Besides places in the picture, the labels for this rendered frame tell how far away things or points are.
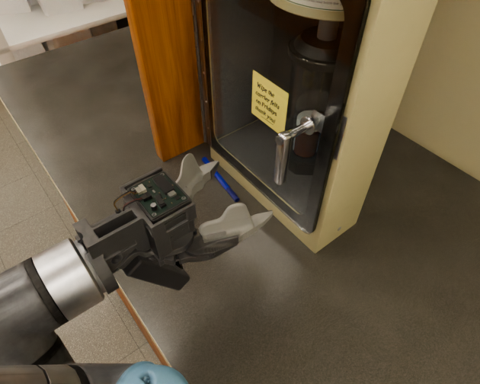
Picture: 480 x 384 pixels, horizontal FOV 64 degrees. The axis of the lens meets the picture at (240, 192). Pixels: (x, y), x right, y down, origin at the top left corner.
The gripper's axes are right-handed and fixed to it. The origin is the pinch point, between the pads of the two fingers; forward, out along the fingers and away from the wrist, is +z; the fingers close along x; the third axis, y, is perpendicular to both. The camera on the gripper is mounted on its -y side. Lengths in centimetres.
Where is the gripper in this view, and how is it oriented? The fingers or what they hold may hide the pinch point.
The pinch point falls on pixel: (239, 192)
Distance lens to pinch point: 50.5
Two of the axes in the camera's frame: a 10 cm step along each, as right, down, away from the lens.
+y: 0.0, -6.7, -7.4
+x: -6.2, -5.8, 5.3
